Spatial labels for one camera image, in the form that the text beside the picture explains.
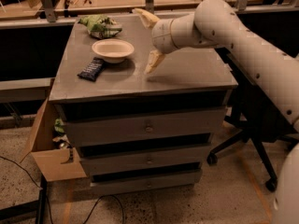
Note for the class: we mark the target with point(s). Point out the dark blue rxbar wrapper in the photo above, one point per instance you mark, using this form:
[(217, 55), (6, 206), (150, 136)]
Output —
[(92, 70)]

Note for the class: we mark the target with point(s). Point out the grey drawer cabinet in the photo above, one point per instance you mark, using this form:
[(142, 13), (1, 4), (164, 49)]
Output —
[(135, 131)]

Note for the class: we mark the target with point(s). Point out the black metal stand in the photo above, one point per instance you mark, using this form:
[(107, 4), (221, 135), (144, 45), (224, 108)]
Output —
[(37, 206)]

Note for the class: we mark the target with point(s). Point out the green chip bag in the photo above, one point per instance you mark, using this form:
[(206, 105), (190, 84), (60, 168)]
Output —
[(100, 26)]

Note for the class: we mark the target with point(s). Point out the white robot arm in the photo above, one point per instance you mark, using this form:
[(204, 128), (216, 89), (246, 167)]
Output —
[(215, 23)]

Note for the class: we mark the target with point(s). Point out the brown cardboard box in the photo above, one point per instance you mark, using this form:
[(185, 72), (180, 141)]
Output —
[(56, 164)]

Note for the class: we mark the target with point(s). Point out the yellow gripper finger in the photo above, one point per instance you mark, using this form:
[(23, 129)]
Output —
[(155, 58), (148, 19)]

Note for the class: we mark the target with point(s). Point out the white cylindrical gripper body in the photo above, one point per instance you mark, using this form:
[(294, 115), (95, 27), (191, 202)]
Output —
[(162, 35)]

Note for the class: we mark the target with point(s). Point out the white paper bowl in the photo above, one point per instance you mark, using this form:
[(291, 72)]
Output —
[(113, 50)]

